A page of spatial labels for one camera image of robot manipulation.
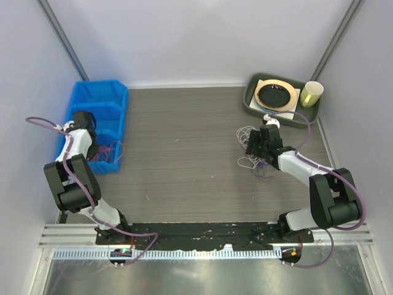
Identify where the white wire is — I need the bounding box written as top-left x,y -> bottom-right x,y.
236,126 -> 262,170

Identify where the purple wire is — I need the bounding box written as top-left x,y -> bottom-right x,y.
242,135 -> 277,182

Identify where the orange wire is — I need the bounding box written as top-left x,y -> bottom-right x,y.
91,140 -> 124,164

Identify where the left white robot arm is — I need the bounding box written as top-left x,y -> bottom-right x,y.
44,111 -> 131,245

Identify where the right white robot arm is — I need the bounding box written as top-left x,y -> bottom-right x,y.
245,124 -> 364,243

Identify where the blue plastic compartment bin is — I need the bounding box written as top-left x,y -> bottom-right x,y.
63,80 -> 128,175

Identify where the white paper under plate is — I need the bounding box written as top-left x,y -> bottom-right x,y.
249,92 -> 300,120

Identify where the dark green tray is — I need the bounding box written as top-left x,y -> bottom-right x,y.
243,73 -> 320,128

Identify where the black plate with gold rim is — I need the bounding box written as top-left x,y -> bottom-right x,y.
254,79 -> 298,109

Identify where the yellow-green paper cup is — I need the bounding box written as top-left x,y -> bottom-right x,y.
300,81 -> 324,108

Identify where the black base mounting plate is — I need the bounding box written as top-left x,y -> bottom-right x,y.
95,222 -> 314,251

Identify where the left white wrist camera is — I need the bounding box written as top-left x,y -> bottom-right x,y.
54,120 -> 74,133

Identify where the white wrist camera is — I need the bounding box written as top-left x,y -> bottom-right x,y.
54,120 -> 74,133
263,114 -> 280,128

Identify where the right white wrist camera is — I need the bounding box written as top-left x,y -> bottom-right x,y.
263,114 -> 280,128

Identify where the aluminium frame rail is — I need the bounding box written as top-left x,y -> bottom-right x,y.
38,224 -> 374,248

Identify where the white slotted cable duct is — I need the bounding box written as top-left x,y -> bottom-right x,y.
52,246 -> 282,261

